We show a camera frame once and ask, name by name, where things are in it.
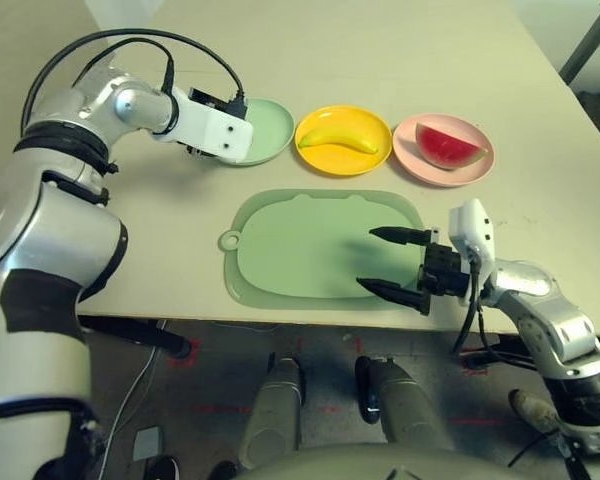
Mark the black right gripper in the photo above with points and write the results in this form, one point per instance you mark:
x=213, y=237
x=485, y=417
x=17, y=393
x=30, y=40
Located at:
x=445, y=275

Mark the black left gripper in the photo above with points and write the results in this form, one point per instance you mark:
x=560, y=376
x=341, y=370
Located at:
x=207, y=98

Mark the red watermelon slice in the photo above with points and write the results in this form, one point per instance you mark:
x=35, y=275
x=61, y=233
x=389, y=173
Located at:
x=445, y=147

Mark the yellow banana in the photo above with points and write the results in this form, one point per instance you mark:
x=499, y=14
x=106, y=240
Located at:
x=340, y=137

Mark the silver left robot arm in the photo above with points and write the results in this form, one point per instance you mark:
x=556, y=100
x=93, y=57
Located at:
x=45, y=235

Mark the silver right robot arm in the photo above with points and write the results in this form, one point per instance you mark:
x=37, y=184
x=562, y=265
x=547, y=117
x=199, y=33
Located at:
x=545, y=310

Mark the mint green plate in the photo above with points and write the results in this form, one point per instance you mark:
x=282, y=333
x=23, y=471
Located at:
x=270, y=130

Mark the green silicone mat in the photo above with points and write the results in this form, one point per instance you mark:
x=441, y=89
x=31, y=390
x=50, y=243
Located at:
x=305, y=250

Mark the pink plate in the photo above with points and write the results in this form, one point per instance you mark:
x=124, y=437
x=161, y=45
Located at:
x=415, y=165

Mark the yellow plate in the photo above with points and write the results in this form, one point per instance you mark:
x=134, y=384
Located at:
x=340, y=162

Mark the grey robot right leg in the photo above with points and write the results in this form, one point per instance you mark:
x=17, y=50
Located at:
x=405, y=405

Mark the grey robot leg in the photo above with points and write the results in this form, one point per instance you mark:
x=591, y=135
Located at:
x=275, y=410
x=405, y=405

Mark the black table base bar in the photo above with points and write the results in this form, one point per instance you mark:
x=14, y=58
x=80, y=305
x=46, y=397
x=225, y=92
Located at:
x=140, y=332
x=510, y=361

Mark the grey robot left leg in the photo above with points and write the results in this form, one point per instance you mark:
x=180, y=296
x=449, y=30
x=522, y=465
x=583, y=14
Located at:
x=275, y=410

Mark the dirty beige floor object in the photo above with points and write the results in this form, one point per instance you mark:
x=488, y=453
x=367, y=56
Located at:
x=532, y=410

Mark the grey robot waist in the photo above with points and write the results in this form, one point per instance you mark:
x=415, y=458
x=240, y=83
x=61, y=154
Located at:
x=355, y=465

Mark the black round floor object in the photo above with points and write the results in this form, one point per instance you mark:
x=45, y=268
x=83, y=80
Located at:
x=224, y=471
x=162, y=470

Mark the side table with dark legs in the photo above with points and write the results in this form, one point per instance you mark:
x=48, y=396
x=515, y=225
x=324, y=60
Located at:
x=587, y=45

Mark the grey floor block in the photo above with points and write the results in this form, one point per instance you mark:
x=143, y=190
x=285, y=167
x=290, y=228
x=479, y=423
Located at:
x=146, y=444

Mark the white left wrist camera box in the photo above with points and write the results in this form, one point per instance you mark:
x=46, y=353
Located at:
x=215, y=130

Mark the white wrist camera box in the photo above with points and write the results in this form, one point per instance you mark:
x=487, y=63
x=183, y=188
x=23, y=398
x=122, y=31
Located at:
x=472, y=230
x=215, y=130

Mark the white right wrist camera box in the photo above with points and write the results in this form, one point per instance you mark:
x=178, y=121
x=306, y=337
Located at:
x=472, y=230

